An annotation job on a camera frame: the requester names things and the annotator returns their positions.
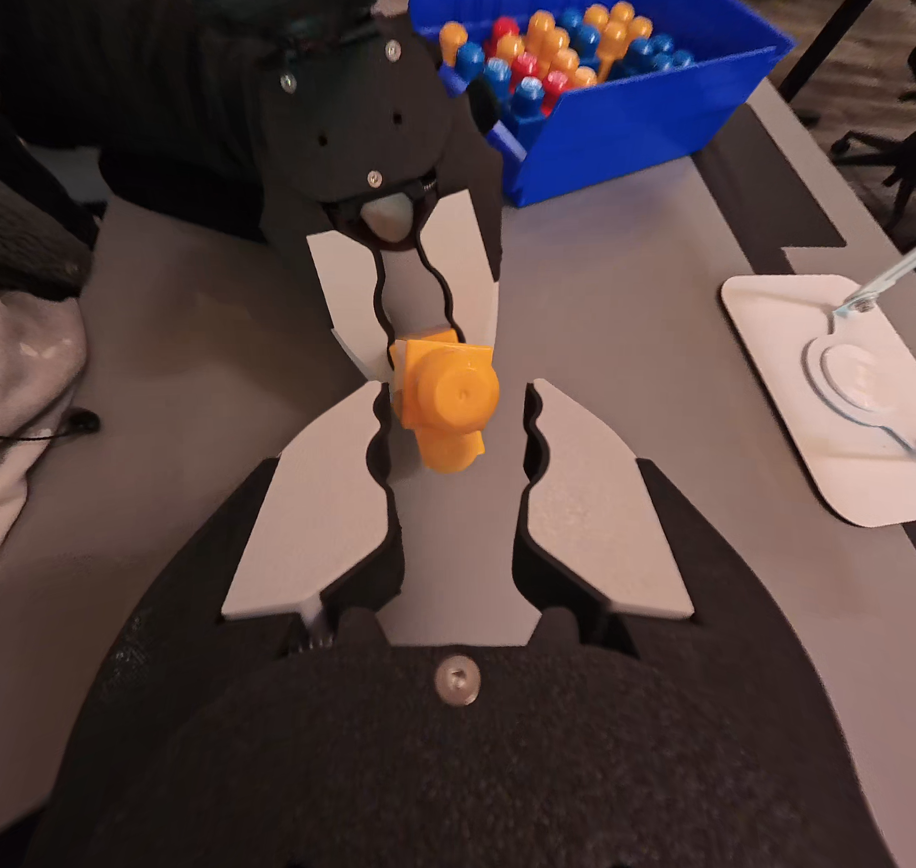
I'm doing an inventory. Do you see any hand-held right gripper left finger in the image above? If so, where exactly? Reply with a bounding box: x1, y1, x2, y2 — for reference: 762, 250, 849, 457
221, 380, 406, 626

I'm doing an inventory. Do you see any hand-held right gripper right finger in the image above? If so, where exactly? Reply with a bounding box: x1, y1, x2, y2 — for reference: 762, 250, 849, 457
512, 379, 697, 634

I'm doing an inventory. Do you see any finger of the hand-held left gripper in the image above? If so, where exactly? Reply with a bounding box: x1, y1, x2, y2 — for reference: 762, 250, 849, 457
417, 191, 500, 348
306, 230, 396, 382

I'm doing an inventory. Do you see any orange one-stud mega block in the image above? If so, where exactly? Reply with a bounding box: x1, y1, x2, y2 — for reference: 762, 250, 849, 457
390, 328, 501, 433

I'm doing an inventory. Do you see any orange two-stud mega block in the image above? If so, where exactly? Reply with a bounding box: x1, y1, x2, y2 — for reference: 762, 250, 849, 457
392, 339, 495, 474

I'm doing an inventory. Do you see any blue plastic bin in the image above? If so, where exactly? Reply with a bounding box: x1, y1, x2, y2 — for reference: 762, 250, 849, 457
409, 0, 795, 208

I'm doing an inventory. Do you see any pile of colourful mega blocks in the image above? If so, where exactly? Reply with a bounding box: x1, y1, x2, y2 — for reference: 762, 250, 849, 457
438, 1, 696, 148

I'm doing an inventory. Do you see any person's left forearm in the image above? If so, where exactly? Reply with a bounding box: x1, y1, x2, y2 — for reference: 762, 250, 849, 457
0, 0, 287, 241

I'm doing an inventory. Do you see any grey hooded sweatshirt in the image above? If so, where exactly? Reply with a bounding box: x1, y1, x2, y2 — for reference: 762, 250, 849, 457
0, 289, 103, 548

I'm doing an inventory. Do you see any black fleece jacket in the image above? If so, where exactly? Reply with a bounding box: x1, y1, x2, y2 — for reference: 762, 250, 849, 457
0, 117, 99, 305

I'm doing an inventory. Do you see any black office chair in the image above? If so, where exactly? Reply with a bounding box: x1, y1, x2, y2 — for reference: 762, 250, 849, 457
829, 45, 916, 241

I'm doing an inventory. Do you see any wood-edged office desk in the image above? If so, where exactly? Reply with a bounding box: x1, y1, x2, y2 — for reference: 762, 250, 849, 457
776, 0, 916, 105

